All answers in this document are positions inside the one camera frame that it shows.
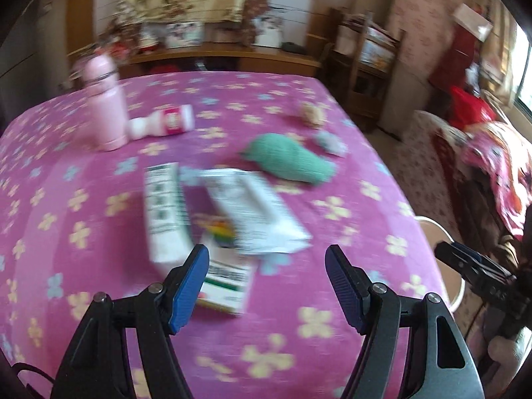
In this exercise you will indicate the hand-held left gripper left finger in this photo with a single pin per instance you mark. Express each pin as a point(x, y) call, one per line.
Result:
point(189, 286)

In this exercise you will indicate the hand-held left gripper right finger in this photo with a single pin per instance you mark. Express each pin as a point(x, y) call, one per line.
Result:
point(345, 291)

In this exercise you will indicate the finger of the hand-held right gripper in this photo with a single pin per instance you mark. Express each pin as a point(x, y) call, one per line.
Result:
point(469, 264)

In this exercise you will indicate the small colourful printed carton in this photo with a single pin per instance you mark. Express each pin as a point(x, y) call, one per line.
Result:
point(226, 282)

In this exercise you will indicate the white carton green print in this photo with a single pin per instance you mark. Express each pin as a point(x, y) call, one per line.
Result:
point(164, 212)

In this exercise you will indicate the white round stool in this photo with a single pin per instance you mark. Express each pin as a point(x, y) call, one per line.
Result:
point(447, 253)

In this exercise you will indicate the white plastic wrapper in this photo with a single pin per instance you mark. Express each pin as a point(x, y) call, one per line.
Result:
point(253, 212)

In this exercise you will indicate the pink printed blanket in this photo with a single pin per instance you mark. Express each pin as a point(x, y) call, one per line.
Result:
point(503, 166)

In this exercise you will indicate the sofa with floral cover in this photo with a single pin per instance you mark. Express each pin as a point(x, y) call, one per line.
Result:
point(436, 162)

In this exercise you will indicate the purple floral tablecloth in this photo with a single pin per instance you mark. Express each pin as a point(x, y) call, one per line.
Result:
point(83, 199)

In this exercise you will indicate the green knitted cloth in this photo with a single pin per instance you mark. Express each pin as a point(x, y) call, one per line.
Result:
point(286, 158)

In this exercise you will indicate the red plastic bag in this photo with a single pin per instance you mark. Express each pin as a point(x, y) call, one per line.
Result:
point(471, 108)

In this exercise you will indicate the white yogurt bottle pink label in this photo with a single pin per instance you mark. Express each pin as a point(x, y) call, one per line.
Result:
point(166, 121)

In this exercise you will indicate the pink water bottle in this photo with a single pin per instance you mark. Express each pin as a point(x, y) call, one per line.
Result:
point(106, 104)

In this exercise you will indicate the red hanging garment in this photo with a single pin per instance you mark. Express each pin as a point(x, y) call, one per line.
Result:
point(455, 58)

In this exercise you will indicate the wooden slatted chair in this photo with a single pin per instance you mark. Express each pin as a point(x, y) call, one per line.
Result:
point(365, 66)

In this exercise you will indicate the wooden cabinet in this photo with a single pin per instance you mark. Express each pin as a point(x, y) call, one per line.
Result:
point(232, 56)

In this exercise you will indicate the white paper bag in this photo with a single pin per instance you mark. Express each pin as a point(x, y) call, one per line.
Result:
point(471, 20)

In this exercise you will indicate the framed photo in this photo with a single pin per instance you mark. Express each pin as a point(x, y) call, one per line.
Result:
point(185, 34)

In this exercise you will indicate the white photo stand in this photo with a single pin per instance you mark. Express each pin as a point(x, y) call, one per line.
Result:
point(268, 31)

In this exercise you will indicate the grey refrigerator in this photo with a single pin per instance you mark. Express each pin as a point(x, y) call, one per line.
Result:
point(16, 58)

